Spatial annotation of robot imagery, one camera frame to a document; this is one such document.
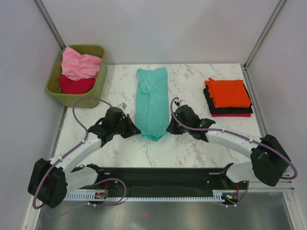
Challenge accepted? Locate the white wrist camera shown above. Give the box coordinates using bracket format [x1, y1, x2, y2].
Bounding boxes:
[118, 103, 127, 110]
[174, 98, 186, 107]

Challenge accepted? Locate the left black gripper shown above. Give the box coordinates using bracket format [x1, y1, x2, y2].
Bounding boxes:
[112, 114, 141, 139]

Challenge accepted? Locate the magenta folded t shirt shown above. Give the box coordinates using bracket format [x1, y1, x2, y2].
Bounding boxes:
[211, 113, 251, 117]

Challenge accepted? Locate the pink t shirt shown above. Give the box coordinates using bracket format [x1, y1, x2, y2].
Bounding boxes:
[61, 47, 102, 81]

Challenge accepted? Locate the teal t shirt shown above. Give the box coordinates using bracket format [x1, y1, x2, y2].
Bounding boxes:
[135, 67, 170, 141]

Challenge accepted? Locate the black folded t shirt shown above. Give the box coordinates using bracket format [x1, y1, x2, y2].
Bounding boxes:
[203, 86, 253, 116]

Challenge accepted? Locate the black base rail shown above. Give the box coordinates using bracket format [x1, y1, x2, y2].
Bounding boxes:
[49, 166, 257, 198]

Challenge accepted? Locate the red t shirt in bin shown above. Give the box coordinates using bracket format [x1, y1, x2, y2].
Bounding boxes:
[59, 75, 96, 94]

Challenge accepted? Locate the white slotted cable duct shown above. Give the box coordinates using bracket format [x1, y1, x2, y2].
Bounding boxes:
[64, 190, 238, 202]

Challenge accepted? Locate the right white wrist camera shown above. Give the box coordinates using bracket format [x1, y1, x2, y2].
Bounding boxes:
[174, 98, 186, 107]

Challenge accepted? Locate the orange folded t shirt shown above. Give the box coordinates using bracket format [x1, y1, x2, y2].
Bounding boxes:
[204, 78, 251, 108]

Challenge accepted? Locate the olive green plastic bin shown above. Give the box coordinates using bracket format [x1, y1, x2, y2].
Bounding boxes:
[46, 45, 107, 108]

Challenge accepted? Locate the left aluminium frame post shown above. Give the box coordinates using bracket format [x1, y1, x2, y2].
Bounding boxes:
[33, 0, 66, 49]

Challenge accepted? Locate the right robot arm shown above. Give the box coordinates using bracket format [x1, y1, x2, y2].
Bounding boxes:
[167, 104, 292, 189]

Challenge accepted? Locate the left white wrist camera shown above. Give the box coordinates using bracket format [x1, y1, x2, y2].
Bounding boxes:
[118, 103, 127, 110]

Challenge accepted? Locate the right aluminium frame post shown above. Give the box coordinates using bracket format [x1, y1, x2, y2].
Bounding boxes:
[242, 0, 288, 71]

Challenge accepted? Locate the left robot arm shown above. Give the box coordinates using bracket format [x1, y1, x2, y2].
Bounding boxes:
[27, 107, 141, 208]

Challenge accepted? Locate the aluminium frame post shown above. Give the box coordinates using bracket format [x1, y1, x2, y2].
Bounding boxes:
[33, 0, 66, 49]
[242, 0, 288, 71]

